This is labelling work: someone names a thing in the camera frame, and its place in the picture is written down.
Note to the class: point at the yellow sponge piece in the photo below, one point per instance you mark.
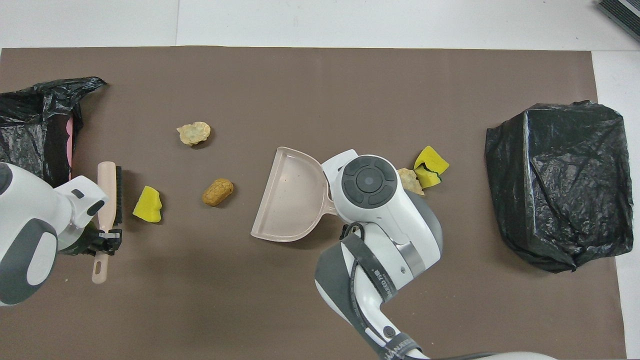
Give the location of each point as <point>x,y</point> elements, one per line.
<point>147,205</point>

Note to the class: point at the brown sponge lump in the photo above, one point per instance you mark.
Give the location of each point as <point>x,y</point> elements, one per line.
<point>217,192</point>

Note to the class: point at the grey ribbed device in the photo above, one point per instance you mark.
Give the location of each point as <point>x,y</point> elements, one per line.
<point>622,12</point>

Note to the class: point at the beige sponge chunk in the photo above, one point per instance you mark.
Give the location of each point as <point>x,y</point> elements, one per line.
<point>415,182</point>
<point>193,133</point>

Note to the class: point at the beige plastic dustpan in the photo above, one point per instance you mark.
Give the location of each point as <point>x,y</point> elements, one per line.
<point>290,200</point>

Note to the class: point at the beige hand brush black bristles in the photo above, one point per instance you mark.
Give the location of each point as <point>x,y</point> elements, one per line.
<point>106,190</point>

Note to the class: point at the flat bin black bag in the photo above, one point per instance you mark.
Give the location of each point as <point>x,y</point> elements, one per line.
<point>550,210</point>

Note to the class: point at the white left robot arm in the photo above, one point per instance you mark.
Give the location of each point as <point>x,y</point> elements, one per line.
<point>30,215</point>

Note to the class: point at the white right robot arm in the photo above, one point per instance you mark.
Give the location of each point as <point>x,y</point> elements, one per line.
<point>390,220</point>

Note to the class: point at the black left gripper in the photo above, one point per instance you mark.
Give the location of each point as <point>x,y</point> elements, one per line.
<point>87,242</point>

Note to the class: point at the pink bin black bag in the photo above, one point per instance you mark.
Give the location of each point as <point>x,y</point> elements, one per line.
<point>30,130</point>

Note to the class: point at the brown table mat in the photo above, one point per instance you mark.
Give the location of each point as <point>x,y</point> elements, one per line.
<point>200,310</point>

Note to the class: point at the yellow green scouring sponge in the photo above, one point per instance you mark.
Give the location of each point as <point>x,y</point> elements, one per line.
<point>431,159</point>

